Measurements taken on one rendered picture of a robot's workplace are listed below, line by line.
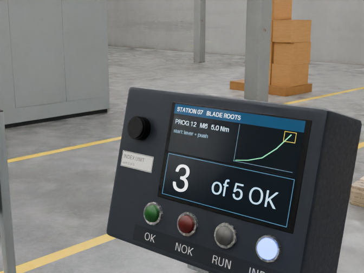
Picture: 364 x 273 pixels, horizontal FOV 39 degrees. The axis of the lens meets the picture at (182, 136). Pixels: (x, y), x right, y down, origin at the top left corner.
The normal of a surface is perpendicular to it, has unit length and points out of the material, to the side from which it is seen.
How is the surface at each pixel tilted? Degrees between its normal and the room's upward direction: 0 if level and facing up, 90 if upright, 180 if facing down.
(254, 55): 90
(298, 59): 90
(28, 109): 90
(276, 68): 90
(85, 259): 0
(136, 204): 75
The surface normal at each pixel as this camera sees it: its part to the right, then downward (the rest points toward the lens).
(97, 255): 0.00, -0.97
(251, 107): -0.59, -0.07
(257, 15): -0.71, 0.16
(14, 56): 0.70, 0.17
